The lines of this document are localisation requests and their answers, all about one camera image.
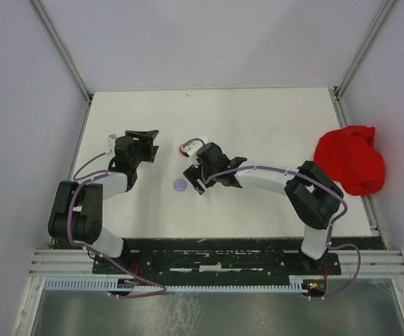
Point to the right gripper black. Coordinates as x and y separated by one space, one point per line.
192 173

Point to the white cable duct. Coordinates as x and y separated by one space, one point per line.
77 283

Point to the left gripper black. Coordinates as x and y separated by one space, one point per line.
150 151

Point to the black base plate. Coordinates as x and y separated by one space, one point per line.
223 261

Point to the red cloth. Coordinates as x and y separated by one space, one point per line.
348 156

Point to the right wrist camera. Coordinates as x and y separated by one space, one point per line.
191 146

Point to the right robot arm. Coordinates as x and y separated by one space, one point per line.
315 198

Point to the purple charging case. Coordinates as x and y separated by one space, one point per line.
180 185

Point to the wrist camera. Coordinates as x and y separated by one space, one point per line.
112 144
191 146

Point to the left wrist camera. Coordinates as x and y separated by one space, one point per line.
112 144

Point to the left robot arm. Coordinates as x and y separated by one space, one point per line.
77 212

